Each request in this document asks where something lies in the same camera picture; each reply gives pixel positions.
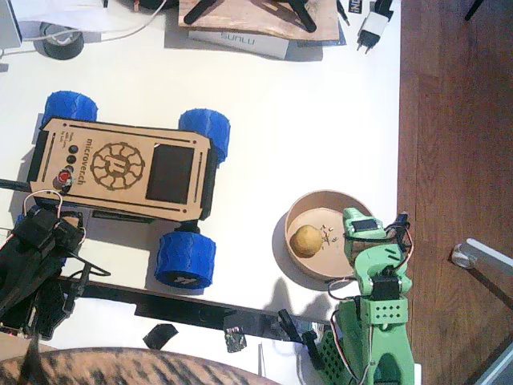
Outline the small yellow potato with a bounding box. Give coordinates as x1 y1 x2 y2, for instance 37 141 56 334
290 224 324 259

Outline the brown paper bowl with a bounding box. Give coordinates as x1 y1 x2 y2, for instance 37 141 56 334
283 190 380 281

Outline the thin black rod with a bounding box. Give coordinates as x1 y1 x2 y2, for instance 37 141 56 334
0 178 32 193

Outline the black spring clamp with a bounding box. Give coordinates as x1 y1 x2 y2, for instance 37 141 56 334
277 308 326 372

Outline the grey metal leg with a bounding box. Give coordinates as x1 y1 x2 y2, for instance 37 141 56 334
450 237 513 310

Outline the black plastic scrap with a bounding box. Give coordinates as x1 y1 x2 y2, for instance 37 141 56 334
143 322 179 350

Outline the brown striped fabric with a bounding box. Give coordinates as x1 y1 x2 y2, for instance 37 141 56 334
0 346 281 385

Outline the dark crumpled foil piece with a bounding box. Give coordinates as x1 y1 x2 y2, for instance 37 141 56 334
224 325 248 354

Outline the black tape roll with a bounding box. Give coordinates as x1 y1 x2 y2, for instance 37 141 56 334
33 22 85 61

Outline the white SUNLU box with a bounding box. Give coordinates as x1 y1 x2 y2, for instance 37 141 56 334
188 26 290 61

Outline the white black power adapter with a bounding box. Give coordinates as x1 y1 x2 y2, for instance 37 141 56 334
355 0 396 55

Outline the grey metal bar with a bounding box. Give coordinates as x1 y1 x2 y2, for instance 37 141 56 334
467 342 513 385

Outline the grey box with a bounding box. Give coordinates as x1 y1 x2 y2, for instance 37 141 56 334
0 0 24 51

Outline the white paper sheet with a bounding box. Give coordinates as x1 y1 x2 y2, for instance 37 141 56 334
14 0 160 35

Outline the wooden board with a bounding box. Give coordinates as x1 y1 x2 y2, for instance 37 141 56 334
177 0 341 43

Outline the black stick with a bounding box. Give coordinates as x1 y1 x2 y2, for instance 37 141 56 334
463 0 487 22

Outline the black round object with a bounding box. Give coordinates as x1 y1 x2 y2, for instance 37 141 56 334
135 0 180 10

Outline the thin black cable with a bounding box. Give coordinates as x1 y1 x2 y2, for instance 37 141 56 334
59 252 112 296

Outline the green arm wrist camera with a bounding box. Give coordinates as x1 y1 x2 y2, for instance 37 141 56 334
384 211 414 245

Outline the white red servo wire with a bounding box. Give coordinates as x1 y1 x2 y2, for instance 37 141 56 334
22 191 65 220

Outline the long black aluminium rail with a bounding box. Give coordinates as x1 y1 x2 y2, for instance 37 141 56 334
59 276 317 344

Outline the black clamp handle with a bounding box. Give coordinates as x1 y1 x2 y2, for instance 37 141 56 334
280 0 317 33
183 0 225 26

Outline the white cable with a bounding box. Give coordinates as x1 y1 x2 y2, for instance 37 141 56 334
0 0 169 57

